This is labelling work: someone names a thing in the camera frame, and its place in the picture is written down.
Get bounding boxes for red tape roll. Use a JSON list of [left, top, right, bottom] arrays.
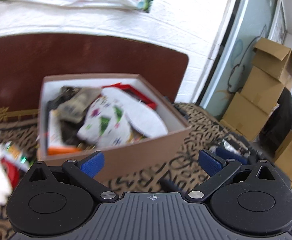
[[1, 159, 19, 189]]

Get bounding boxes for orange white small box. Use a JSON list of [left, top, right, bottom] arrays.
[[47, 110, 80, 155]]

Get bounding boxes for leopard letter pattern cloth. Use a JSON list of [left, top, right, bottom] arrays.
[[0, 103, 234, 194]]

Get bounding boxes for white patterned sock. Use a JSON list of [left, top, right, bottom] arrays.
[[77, 96, 132, 148]]

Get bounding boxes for dark patterned pouch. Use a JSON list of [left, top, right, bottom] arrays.
[[47, 86, 102, 124]]

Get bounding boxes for brown cardboard storage box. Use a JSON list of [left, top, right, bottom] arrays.
[[37, 73, 190, 182]]

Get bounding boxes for white shoe insole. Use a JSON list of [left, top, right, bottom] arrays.
[[102, 87, 168, 138]]

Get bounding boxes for stacked cardboard boxes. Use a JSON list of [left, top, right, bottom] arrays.
[[221, 38, 292, 184]]

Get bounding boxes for dark red headboard panel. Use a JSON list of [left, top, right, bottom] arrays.
[[0, 33, 189, 112]]

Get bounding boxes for red frame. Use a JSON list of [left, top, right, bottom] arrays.
[[102, 82, 157, 110]]

